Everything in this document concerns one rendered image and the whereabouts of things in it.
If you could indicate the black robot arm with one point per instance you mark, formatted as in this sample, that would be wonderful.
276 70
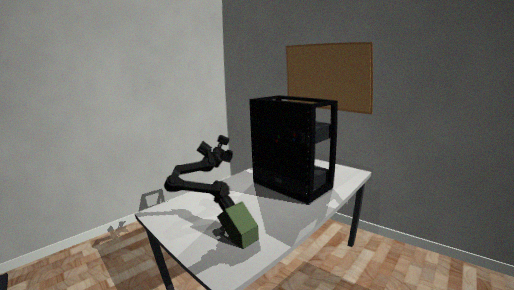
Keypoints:
174 183

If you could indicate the black server rack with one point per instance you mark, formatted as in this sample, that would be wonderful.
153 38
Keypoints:
279 163

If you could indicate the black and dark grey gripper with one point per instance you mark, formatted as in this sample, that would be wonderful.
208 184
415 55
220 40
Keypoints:
222 141

